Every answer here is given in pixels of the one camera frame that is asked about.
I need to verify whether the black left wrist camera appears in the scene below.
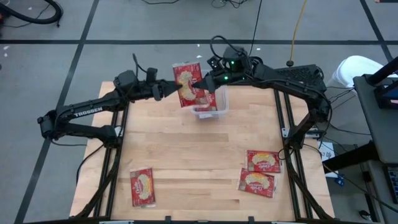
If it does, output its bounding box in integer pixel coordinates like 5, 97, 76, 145
146, 67, 159, 83

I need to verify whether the black left arm floor cable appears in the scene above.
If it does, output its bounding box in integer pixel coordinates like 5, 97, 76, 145
75, 142, 106, 186

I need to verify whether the black floor cable bundle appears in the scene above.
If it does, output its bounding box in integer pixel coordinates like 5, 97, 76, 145
211, 0, 249, 9
141, 0, 181, 6

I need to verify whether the yellow hanging cable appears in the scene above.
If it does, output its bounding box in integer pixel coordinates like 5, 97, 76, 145
288, 0, 309, 68

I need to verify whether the gray side desk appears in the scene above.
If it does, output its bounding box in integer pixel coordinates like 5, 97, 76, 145
352, 73, 398, 165

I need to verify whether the black desk pole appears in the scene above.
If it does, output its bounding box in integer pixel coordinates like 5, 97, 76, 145
366, 55, 398, 86

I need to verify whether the black perforated computer case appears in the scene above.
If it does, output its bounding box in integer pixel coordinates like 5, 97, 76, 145
241, 63, 328, 103

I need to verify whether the black device with blue screen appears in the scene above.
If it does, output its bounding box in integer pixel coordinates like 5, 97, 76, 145
373, 83, 398, 110

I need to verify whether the black hanging coiled cable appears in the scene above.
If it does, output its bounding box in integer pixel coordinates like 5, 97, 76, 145
247, 0, 265, 63

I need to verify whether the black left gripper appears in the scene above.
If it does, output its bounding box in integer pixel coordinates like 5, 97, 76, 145
133, 80, 184, 102

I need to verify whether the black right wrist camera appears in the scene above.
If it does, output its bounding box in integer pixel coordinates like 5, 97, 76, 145
207, 57, 222, 71

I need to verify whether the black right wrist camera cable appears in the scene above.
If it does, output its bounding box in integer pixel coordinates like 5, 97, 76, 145
210, 35, 249, 60

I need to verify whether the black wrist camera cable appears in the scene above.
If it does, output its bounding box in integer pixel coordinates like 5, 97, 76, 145
210, 35, 249, 60
132, 52, 149, 75

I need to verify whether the black keyboard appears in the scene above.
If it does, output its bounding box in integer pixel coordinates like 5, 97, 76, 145
385, 166, 398, 205

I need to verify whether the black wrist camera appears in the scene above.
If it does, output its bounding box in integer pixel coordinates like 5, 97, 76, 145
207, 57, 222, 71
146, 67, 159, 83

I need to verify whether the white rounded object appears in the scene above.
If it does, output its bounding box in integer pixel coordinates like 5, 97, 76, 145
330, 55, 398, 90

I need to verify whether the black left wrist camera cable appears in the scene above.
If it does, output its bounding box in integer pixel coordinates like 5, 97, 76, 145
132, 52, 149, 75

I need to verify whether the black vacuum hose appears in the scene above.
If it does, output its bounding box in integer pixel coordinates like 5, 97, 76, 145
0, 0, 64, 28

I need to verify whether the clear plastic bin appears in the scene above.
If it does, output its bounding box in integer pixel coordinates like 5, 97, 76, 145
189, 68, 230, 121

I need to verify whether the white paper sheet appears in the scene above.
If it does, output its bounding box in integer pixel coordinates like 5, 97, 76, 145
317, 141, 336, 162

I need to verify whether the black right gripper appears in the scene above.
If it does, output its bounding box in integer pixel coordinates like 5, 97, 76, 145
192, 70, 249, 94

